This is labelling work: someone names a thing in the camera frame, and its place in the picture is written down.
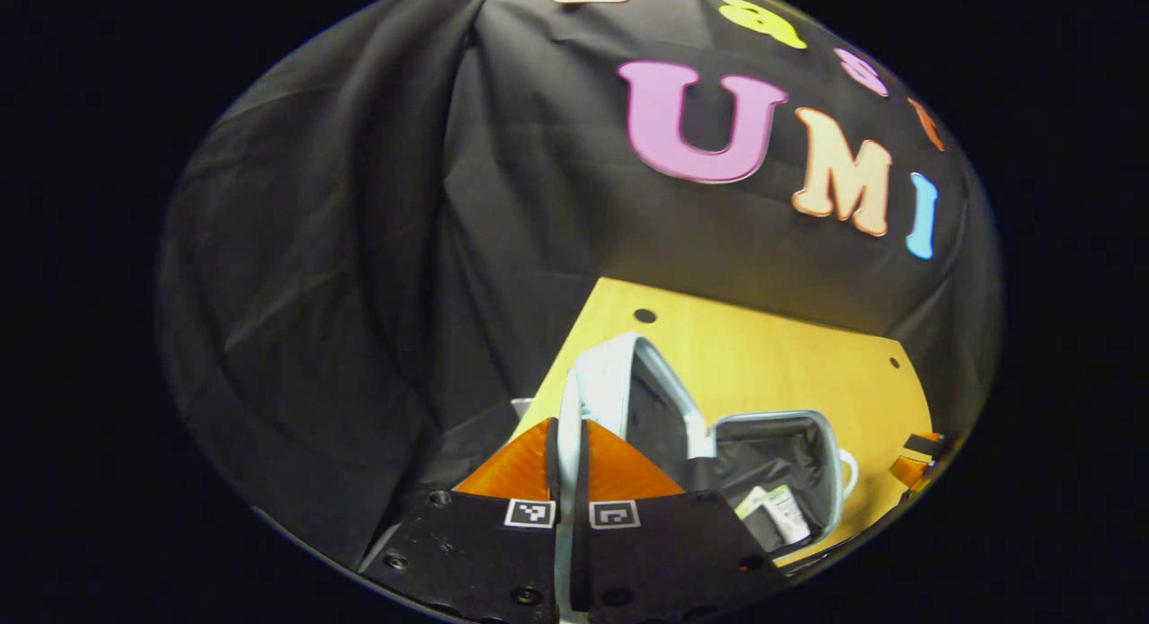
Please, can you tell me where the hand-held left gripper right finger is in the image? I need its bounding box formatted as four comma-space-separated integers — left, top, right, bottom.
570, 417, 793, 624

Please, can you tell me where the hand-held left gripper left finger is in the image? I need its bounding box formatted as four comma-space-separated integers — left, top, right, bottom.
359, 417, 563, 624

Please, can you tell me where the green and white tube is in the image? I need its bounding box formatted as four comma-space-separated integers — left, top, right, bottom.
733, 486, 775, 523

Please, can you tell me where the white skin care tube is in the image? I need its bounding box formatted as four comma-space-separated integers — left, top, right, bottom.
763, 484, 814, 546

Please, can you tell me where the small white suitcase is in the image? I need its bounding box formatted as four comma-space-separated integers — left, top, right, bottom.
510, 331, 860, 624

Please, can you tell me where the black backdrop cloth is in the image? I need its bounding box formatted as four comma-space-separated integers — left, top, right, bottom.
154, 0, 1004, 571

